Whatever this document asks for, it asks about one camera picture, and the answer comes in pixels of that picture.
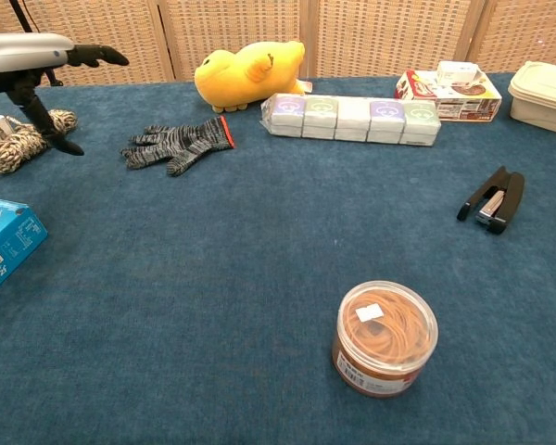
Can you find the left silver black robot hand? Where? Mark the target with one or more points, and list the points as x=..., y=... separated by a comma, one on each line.
x=23, y=53

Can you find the grey knitted work glove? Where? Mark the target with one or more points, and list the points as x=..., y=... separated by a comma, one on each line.
x=185, y=143

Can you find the blue printed carton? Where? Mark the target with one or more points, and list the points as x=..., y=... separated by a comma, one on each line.
x=9, y=241

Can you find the yellow plush toy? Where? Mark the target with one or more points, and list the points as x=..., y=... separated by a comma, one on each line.
x=241, y=69

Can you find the blue felt table cover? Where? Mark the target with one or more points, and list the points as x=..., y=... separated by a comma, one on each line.
x=241, y=241

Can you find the wrapped tissue packet multipack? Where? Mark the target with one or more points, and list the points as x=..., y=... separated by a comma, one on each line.
x=352, y=121

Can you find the woven rattan folding screen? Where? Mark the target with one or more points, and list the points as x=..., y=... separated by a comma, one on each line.
x=380, y=32

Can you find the small white box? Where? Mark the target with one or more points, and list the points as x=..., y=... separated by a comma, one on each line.
x=456, y=72

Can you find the red white snack box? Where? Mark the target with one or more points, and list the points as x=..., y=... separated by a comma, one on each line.
x=465, y=105

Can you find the black stapler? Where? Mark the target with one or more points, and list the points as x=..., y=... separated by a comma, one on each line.
x=507, y=204

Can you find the beige lidded food container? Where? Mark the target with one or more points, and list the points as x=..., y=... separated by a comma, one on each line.
x=544, y=99

